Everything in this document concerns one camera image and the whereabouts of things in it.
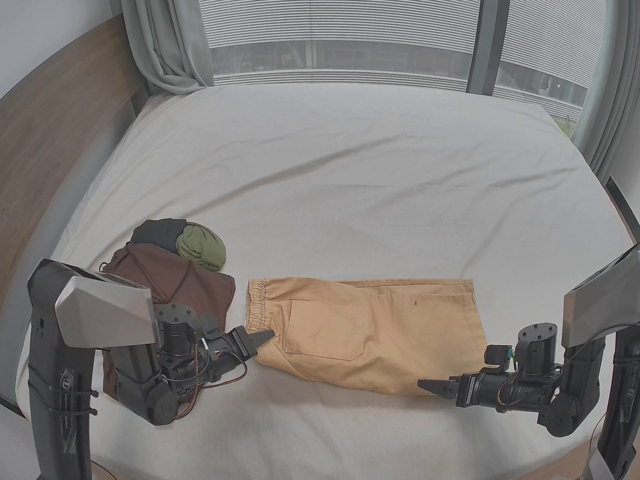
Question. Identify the window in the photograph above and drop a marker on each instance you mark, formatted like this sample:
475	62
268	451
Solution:
350	18

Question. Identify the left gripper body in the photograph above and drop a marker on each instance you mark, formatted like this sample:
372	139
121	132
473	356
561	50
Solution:
222	358

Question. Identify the brown garment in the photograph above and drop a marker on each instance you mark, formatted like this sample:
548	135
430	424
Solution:
190	288

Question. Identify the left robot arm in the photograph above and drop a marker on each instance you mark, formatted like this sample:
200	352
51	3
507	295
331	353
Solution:
105	313

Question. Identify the black garment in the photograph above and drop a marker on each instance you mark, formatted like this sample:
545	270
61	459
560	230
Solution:
155	235

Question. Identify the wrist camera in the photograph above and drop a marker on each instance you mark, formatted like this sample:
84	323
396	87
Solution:
499	358
209	327

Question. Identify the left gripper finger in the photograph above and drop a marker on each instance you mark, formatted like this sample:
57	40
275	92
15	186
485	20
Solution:
259	342

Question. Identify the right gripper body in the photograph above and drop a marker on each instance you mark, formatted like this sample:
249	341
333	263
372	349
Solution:
492	390

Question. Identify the grey-green curtain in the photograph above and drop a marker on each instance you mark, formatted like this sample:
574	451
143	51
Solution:
160	28
617	68

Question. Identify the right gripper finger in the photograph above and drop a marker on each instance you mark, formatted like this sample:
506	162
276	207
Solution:
449	395
445	384

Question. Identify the tan shorts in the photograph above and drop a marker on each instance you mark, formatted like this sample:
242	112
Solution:
375	328

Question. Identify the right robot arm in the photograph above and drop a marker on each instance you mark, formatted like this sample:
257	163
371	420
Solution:
595	298

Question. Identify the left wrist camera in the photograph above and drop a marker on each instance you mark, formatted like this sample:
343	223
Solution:
209	327

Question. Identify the bed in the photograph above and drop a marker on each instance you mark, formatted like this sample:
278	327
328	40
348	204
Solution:
375	168

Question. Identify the green garment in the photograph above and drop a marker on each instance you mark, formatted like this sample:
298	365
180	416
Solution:
202	248

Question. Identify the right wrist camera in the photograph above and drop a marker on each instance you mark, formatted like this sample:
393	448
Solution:
499	358

